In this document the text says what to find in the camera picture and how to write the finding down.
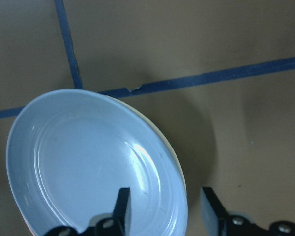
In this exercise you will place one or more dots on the white plate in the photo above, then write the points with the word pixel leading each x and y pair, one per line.
pixel 161 136

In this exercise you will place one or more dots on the blue plate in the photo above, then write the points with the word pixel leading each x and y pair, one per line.
pixel 70 151

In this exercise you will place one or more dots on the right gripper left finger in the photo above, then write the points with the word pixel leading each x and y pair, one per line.
pixel 122 212

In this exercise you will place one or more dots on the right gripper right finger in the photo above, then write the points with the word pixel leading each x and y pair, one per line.
pixel 213 212

